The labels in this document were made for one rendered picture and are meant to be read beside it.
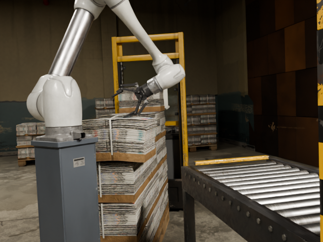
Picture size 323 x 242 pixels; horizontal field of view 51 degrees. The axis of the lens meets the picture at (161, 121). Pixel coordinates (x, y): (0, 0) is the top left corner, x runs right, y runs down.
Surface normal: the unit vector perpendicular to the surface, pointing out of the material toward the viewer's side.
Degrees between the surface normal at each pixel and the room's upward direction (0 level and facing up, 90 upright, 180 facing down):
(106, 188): 90
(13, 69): 90
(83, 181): 90
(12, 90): 90
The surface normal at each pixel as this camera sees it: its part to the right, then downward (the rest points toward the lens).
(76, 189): 0.78, 0.00
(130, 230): -0.12, 0.07
